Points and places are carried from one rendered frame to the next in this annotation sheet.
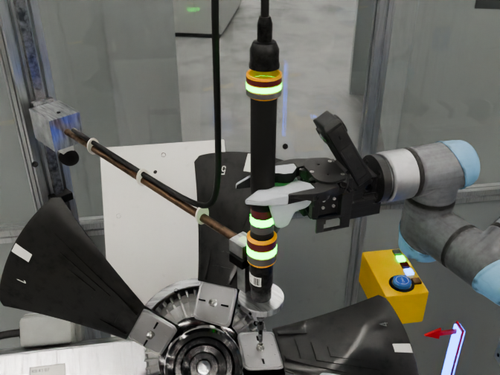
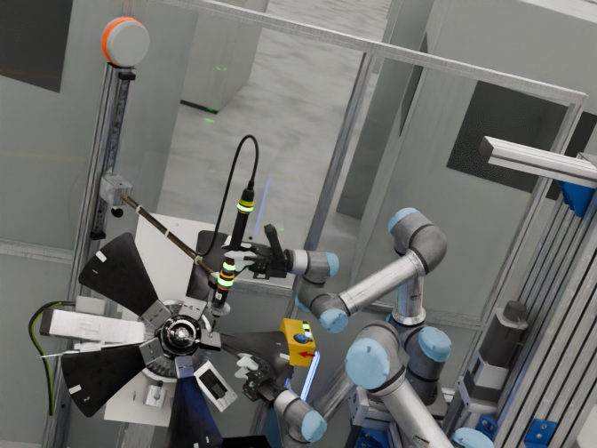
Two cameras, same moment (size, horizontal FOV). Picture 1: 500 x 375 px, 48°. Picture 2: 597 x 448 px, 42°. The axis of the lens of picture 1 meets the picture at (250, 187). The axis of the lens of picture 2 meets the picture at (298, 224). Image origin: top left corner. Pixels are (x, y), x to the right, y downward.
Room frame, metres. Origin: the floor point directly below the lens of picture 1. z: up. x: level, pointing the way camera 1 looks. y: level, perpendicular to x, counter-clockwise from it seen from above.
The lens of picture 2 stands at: (-1.40, 0.04, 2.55)
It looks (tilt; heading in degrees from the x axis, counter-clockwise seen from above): 24 degrees down; 354
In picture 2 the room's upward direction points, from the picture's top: 17 degrees clockwise
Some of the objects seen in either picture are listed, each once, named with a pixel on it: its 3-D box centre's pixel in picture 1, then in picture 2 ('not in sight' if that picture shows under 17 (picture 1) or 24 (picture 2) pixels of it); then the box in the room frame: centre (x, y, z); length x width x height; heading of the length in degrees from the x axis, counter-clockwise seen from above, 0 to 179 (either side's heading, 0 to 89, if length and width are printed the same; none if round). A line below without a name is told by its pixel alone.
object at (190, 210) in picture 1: (140, 178); (167, 234); (0.87, 0.19, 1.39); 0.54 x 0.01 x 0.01; 44
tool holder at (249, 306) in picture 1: (256, 274); (219, 293); (0.66, -0.01, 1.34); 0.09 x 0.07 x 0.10; 44
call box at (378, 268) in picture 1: (390, 287); (295, 343); (1.00, -0.33, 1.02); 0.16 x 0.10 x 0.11; 9
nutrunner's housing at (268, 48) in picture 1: (262, 187); (233, 251); (0.65, -0.02, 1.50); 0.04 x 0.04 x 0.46
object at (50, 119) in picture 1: (55, 124); (115, 189); (1.10, 0.42, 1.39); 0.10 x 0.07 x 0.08; 44
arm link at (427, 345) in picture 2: not in sight; (429, 351); (0.86, -0.75, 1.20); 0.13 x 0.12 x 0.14; 28
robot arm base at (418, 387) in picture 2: not in sight; (419, 380); (0.85, -0.76, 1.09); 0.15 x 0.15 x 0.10
